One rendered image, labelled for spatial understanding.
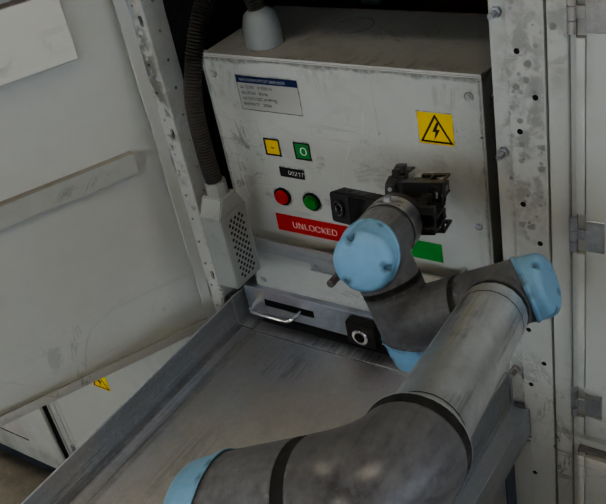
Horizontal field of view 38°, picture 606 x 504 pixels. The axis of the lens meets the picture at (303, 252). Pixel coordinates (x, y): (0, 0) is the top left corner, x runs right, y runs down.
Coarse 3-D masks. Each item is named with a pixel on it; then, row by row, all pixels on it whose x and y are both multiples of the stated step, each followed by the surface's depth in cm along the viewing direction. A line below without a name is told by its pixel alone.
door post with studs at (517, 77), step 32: (512, 0) 105; (512, 32) 108; (512, 64) 110; (512, 96) 112; (512, 128) 115; (544, 128) 112; (512, 160) 118; (544, 160) 115; (512, 192) 121; (544, 192) 118; (512, 224) 124; (544, 224) 121; (512, 256) 127; (544, 256) 124; (544, 320) 130; (544, 352) 133; (512, 384) 141; (544, 384) 137; (544, 416) 141; (544, 448) 145; (544, 480) 149
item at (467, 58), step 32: (288, 32) 146; (320, 32) 143; (352, 32) 141; (384, 32) 138; (416, 32) 136; (448, 32) 134; (480, 32) 131; (320, 64) 132; (352, 64) 129; (384, 64) 127; (416, 64) 126; (448, 64) 124; (480, 64) 122
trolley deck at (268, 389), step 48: (240, 384) 159; (288, 384) 156; (336, 384) 154; (384, 384) 152; (192, 432) 151; (240, 432) 149; (288, 432) 147; (528, 432) 143; (144, 480) 143; (480, 480) 132
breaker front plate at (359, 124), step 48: (336, 96) 134; (384, 96) 129; (432, 96) 124; (480, 96) 120; (240, 144) 151; (288, 144) 145; (336, 144) 139; (384, 144) 134; (432, 144) 129; (480, 144) 124; (240, 192) 158; (384, 192) 139; (480, 192) 129; (288, 240) 158; (432, 240) 139; (480, 240) 134; (288, 288) 165; (336, 288) 158
